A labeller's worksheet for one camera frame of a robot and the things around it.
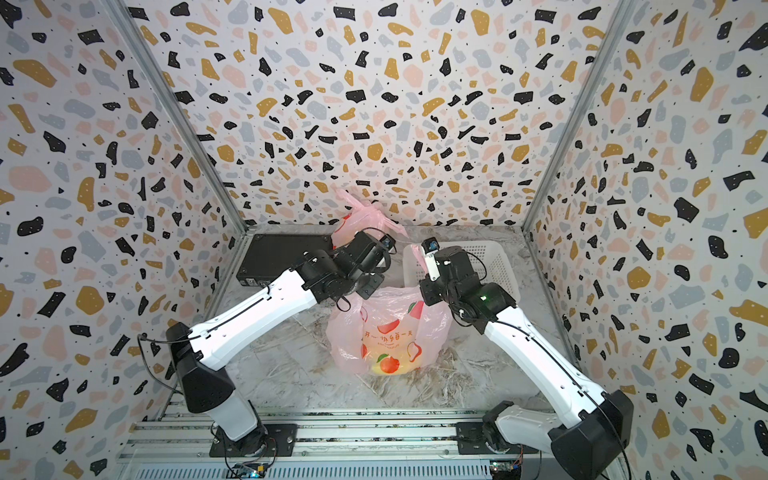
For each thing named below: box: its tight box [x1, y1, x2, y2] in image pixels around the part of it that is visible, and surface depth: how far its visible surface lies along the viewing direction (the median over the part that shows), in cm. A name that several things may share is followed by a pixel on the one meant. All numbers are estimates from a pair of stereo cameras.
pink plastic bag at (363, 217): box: [331, 186, 409, 250], surface depth 103 cm
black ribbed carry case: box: [236, 234, 333, 287], surface depth 112 cm
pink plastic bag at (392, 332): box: [326, 244, 453, 376], surface depth 79 cm
